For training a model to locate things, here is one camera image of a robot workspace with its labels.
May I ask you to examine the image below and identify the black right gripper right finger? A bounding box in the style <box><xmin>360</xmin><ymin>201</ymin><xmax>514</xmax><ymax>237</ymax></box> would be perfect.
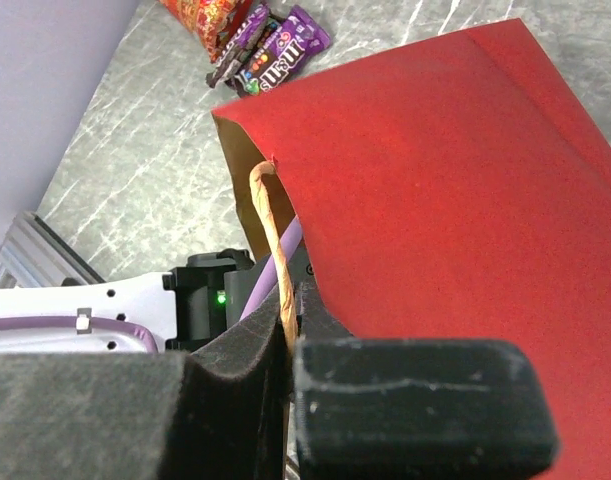
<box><xmin>293</xmin><ymin>279</ymin><xmax>559</xmax><ymax>479</ymax></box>

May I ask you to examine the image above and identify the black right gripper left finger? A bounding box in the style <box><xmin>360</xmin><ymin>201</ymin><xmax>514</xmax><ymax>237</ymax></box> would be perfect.
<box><xmin>0</xmin><ymin>293</ymin><xmax>288</xmax><ymax>479</ymax></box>

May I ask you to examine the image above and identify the red paper bag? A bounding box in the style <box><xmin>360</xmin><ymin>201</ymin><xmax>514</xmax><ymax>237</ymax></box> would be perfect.
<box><xmin>213</xmin><ymin>19</ymin><xmax>611</xmax><ymax>479</ymax></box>

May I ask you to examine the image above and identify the purple candy packet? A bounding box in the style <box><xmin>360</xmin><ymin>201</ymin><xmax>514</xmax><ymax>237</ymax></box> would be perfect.
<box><xmin>206</xmin><ymin>2</ymin><xmax>270</xmax><ymax>88</ymax></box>

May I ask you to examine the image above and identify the purple M&M's packet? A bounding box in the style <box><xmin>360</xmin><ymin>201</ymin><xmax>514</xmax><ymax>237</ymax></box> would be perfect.
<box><xmin>230</xmin><ymin>5</ymin><xmax>331</xmax><ymax>97</ymax></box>

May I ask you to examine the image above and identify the red cookie snack bag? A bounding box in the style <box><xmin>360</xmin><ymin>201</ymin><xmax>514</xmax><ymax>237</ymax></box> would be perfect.
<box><xmin>160</xmin><ymin>0</ymin><xmax>253</xmax><ymax>63</ymax></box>

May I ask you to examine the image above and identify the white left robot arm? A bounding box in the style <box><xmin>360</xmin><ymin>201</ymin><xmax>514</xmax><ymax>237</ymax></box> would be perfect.
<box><xmin>0</xmin><ymin>249</ymin><xmax>276</xmax><ymax>354</ymax></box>

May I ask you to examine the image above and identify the aluminium frame rail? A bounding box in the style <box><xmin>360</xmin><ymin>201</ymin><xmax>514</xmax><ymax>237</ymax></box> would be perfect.
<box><xmin>0</xmin><ymin>212</ymin><xmax>105</xmax><ymax>289</ymax></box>

